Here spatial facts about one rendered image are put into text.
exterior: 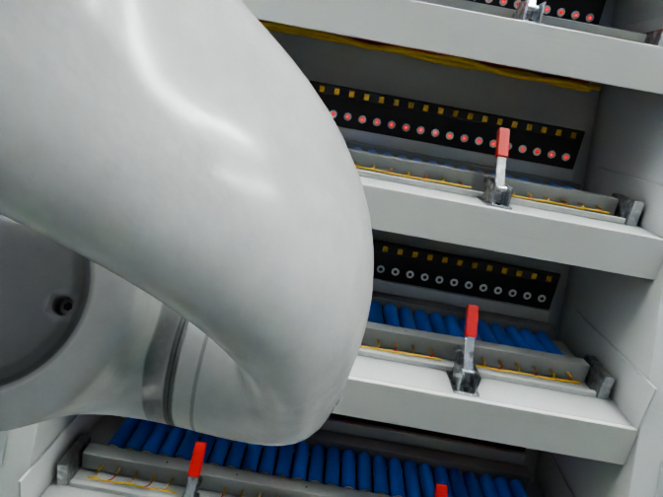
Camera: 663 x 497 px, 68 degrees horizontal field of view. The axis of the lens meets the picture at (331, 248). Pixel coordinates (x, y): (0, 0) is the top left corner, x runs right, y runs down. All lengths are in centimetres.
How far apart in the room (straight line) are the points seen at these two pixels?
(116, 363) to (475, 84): 68
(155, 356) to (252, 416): 4
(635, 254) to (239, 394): 49
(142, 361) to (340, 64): 62
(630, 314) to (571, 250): 12
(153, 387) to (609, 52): 56
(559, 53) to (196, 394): 52
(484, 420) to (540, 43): 40
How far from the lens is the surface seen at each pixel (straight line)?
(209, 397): 19
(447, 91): 76
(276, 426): 18
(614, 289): 68
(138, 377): 19
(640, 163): 70
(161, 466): 64
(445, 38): 58
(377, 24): 57
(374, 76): 75
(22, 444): 62
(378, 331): 57
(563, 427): 59
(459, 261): 68
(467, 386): 56
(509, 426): 57
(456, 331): 63
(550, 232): 56
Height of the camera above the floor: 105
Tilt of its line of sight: 1 degrees up
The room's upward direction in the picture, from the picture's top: 10 degrees clockwise
